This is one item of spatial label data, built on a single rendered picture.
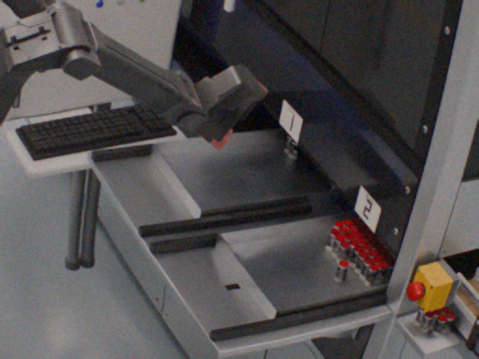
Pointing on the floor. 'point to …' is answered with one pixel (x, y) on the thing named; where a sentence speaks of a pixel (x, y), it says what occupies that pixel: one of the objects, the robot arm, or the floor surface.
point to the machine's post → (435, 181)
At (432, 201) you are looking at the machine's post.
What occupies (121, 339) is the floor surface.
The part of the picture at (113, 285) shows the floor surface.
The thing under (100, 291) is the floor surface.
